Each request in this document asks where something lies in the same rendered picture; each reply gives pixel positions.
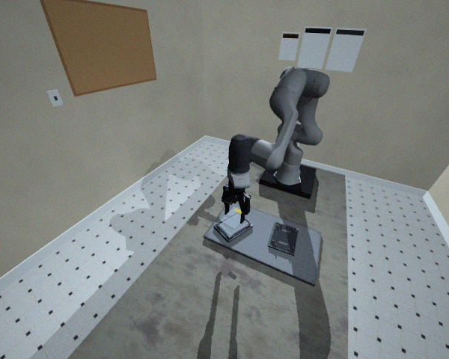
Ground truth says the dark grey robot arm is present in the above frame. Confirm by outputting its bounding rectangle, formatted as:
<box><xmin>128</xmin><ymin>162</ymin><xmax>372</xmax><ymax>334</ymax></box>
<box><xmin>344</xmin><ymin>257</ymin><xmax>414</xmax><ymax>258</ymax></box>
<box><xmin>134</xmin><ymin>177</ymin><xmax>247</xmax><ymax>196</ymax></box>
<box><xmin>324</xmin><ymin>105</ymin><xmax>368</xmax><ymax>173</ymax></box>
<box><xmin>227</xmin><ymin>67</ymin><xmax>330</xmax><ymax>188</ymax></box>

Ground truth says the clear rectangular plastic lid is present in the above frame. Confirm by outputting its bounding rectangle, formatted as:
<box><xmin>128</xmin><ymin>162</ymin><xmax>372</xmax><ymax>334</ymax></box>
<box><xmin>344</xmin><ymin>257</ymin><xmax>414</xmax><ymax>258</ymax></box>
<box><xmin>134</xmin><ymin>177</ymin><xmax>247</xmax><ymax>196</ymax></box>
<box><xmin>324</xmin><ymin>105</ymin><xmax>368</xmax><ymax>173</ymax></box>
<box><xmin>220</xmin><ymin>206</ymin><xmax>242</xmax><ymax>230</ymax></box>

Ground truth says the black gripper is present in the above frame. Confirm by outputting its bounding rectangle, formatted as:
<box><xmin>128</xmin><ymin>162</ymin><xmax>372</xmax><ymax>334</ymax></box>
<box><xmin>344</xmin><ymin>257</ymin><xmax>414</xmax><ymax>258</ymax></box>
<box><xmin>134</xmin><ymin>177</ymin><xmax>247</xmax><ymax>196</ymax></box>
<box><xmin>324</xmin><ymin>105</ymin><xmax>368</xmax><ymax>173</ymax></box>
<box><xmin>222</xmin><ymin>180</ymin><xmax>251</xmax><ymax>224</ymax></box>

